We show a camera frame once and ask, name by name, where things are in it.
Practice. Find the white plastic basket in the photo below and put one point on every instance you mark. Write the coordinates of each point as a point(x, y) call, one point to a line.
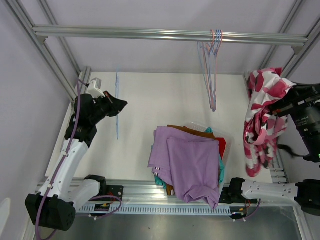
point(228, 149)

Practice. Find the white slotted cable duct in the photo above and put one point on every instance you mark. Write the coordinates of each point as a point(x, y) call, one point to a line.
point(153, 209)

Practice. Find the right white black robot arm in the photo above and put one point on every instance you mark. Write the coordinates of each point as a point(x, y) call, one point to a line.
point(307, 123)

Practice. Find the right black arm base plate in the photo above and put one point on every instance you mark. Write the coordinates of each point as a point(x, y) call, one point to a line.
point(225, 195)

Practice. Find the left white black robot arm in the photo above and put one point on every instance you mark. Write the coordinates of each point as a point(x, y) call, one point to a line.
point(55, 206)

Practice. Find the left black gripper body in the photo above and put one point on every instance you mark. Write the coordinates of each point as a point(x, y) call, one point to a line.
point(100, 112)

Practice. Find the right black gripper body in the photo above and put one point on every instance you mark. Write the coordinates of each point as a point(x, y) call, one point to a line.
point(310, 96)

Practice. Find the aluminium hanging rail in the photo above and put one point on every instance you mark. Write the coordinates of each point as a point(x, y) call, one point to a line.
point(276, 39)

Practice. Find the aluminium frame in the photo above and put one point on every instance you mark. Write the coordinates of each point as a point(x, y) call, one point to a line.
point(25, 21)
point(298, 17)

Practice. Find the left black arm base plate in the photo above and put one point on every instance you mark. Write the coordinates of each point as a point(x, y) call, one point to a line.
point(115, 192)

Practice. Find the pink floral trousers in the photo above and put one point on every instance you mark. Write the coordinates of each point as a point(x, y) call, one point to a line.
point(261, 127)

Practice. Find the red trousers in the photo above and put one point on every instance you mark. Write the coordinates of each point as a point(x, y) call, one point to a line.
point(222, 145)

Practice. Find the aluminium frame left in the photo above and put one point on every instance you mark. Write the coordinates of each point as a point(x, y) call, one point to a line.
point(25, 21)

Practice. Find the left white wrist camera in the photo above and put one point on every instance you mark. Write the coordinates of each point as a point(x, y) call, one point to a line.
point(94, 88)

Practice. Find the aluminium frame right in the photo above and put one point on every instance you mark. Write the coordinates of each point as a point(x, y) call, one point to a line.
point(298, 17)

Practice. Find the blue wire hanger lilac trousers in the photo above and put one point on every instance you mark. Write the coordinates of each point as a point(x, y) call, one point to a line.
point(213, 60)

